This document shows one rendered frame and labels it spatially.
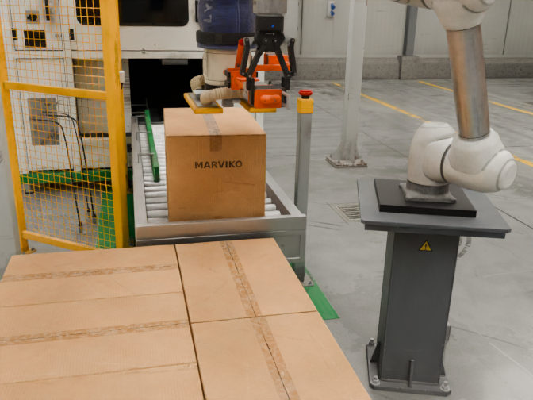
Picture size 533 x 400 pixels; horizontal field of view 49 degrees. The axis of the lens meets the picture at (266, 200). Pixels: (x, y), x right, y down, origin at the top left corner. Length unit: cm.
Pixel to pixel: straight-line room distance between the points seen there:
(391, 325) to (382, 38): 1002
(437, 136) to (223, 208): 89
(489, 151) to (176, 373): 119
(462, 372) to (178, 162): 146
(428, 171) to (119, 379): 125
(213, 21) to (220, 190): 69
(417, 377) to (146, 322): 118
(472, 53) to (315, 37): 975
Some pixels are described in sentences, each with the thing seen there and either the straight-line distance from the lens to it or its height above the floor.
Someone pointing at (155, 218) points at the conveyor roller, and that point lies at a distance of 257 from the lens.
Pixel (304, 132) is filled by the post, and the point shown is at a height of 83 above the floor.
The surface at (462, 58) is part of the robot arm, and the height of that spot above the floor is 130.
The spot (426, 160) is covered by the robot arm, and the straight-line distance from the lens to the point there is 215.
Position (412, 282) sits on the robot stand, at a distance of 228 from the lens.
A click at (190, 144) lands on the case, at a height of 91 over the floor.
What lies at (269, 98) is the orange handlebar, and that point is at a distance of 154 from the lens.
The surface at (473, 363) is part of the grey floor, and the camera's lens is 274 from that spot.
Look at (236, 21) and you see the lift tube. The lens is 206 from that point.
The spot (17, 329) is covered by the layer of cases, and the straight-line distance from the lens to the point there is 186.
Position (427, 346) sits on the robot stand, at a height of 19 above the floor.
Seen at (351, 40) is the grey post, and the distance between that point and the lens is 536.
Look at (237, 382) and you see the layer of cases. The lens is 154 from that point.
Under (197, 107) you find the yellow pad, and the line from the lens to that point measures 203.
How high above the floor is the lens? 146
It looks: 19 degrees down
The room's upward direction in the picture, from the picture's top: 1 degrees clockwise
